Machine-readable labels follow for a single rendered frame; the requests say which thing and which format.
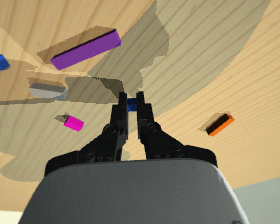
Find magenta rectangular block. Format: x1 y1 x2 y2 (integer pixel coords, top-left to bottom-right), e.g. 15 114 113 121
64 116 84 132

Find grey rectangular rod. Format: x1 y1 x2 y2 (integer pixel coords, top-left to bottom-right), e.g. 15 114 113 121
29 82 68 100

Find purple rod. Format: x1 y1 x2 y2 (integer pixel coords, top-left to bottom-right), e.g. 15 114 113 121
50 29 121 70

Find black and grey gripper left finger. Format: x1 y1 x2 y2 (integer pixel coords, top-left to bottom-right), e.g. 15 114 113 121
44 92 129 177

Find orange rod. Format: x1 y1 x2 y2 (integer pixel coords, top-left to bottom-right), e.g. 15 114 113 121
206 114 235 136

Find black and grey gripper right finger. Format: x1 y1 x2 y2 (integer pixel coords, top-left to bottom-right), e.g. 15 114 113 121
136 91 218 168

